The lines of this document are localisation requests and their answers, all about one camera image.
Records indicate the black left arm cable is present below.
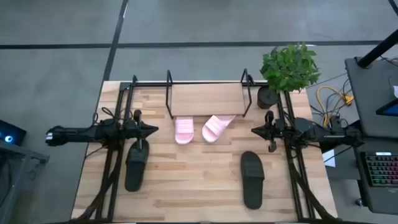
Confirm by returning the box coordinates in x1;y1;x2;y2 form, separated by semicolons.
92;106;125;125

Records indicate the black rubber slide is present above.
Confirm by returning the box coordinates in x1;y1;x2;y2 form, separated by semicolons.
124;139;150;193
239;151;266;210

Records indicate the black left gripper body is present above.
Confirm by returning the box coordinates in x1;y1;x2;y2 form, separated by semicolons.
123;120;147;152

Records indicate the grey keyboard desk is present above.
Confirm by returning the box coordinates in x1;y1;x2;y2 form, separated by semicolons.
354;136;398;215

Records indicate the computer case with blue light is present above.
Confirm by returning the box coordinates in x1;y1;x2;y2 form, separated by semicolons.
0;119;27;147

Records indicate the backlit black keyboard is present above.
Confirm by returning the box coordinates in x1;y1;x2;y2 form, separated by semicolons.
365;151;398;187

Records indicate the yellow cable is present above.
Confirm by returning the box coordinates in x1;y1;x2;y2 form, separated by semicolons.
316;85;354;128

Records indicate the pink rubber slide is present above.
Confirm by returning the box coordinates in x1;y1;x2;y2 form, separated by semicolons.
201;114;236;144
174;116;195;146

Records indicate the grey desk top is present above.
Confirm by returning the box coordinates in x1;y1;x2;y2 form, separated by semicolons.
344;55;398;139

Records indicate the grey metal cart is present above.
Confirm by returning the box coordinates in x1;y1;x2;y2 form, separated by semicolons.
0;141;50;224

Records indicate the green leafy plant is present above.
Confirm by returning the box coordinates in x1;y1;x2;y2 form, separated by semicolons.
259;42;322;94

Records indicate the black metal rig frame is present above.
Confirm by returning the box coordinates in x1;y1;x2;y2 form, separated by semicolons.
73;73;346;224

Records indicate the black plant pot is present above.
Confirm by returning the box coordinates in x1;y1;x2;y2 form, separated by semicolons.
256;85;280;110

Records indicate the black wire shoe rack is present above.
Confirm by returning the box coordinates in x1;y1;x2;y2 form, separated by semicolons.
164;68;254;121

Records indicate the white paper sheet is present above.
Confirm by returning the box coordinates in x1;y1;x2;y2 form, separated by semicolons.
322;149;336;168

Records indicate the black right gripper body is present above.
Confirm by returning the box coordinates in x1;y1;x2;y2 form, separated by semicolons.
264;119;290;153

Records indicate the laptop with blue screen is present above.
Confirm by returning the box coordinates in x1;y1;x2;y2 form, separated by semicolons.
375;98;398;118

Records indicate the black pole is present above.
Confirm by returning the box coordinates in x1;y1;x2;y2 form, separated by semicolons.
357;29;398;68

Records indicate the black power strip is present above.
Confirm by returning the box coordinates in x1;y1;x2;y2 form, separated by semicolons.
330;115;343;132

